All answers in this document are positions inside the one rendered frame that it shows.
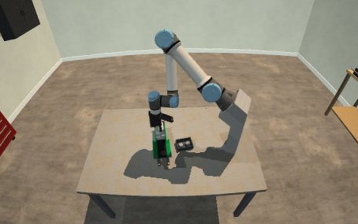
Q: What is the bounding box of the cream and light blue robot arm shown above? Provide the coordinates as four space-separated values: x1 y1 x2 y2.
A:
148 29 237 114

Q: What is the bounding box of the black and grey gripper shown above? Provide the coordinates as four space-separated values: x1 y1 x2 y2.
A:
148 111 162 136

